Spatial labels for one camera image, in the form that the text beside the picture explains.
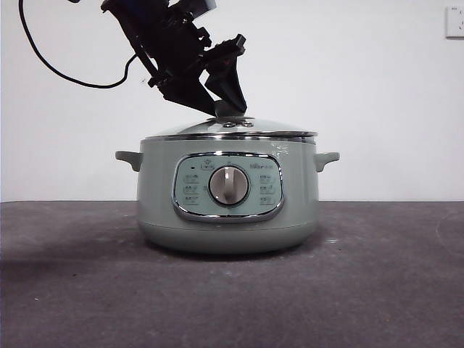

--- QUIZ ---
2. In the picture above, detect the white wall socket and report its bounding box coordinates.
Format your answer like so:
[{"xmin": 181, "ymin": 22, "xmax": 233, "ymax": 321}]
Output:
[{"xmin": 444, "ymin": 6, "xmax": 464, "ymax": 39}]

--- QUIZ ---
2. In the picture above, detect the black cable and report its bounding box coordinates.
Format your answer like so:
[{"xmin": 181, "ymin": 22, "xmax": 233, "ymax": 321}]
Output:
[{"xmin": 17, "ymin": 0, "xmax": 138, "ymax": 88}]

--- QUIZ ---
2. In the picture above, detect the glass lid with green knob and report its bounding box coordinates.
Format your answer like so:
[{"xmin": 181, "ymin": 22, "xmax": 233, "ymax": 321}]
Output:
[{"xmin": 142, "ymin": 101, "xmax": 316, "ymax": 144}]

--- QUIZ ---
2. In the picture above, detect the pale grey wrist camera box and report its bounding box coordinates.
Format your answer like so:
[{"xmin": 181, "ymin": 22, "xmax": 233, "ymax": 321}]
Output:
[{"xmin": 196, "ymin": 0, "xmax": 218, "ymax": 19}]

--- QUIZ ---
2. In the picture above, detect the pale green electric pot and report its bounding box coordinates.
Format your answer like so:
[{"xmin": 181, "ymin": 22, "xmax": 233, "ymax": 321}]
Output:
[{"xmin": 115, "ymin": 137, "xmax": 341, "ymax": 254}]

